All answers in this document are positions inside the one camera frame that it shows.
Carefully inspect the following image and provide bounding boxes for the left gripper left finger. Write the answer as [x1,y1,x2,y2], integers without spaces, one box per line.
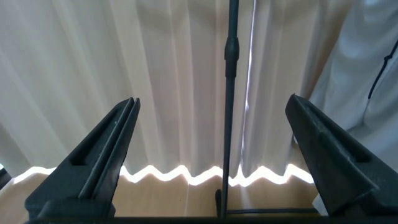
[24,97,141,218]

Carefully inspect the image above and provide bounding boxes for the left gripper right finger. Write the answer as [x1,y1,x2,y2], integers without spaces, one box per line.
[285,94,398,217]

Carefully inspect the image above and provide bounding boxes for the beige curtain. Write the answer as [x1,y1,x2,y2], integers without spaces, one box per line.
[0,0,358,187]

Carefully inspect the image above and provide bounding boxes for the pale grey shorts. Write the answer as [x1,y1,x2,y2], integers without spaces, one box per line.
[292,0,398,216]

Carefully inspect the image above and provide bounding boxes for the black clothes rack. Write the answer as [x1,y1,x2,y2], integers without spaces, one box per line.
[214,0,321,218]

